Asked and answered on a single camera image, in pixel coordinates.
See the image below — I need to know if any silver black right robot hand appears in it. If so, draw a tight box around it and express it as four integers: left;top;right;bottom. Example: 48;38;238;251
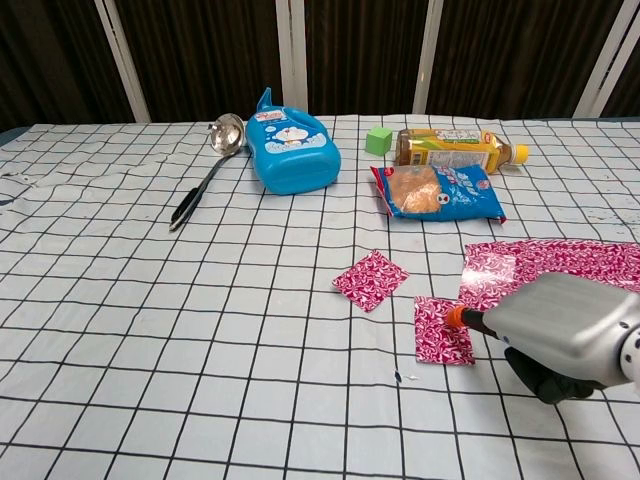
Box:
445;271;640;406

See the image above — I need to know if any pink patterned packet strip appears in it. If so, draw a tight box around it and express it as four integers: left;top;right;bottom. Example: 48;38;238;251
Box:
458;238;640;311

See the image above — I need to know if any blue snack bag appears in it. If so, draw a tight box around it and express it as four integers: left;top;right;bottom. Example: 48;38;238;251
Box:
369;162;508;224

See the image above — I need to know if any yellow tea drink bottle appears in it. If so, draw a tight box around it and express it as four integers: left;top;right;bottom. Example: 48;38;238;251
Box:
394;127;530;176

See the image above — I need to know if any green cube block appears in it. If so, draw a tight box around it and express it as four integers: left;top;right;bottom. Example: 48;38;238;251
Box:
365;126;393;155

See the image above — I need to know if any blue cartoon detergent bottle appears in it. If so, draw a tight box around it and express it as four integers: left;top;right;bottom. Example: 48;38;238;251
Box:
243;87;343;196

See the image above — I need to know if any white black checked tablecloth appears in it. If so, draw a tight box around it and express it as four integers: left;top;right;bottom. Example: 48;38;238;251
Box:
0;115;640;480

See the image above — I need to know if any dark brown curtain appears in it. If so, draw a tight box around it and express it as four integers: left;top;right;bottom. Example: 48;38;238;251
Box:
0;0;640;134

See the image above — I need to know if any white frame post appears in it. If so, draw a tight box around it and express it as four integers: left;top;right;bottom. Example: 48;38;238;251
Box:
412;0;445;115
275;0;309;116
93;0;152;124
573;0;640;119

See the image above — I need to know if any steel ladle black handle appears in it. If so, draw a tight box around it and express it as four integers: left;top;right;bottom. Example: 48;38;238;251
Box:
168;112;246;233

